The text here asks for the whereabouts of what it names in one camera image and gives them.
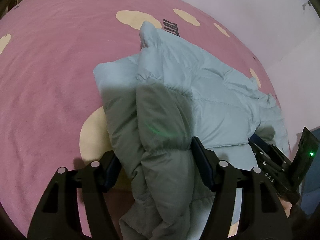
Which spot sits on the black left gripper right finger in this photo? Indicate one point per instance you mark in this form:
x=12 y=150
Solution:
x=245 y=206

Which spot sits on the right hand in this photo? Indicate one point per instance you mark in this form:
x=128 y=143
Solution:
x=286 y=206

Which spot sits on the light blue puffer jacket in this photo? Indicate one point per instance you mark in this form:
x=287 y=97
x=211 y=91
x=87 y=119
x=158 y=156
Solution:
x=155 y=102

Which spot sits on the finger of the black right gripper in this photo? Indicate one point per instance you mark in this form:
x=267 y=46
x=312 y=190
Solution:
x=268 y=152

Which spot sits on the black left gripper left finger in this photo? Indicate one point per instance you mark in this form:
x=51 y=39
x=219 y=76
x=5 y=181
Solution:
x=57 y=213

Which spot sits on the pink polka dot bedsheet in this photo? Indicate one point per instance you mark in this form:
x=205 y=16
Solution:
x=49 y=49

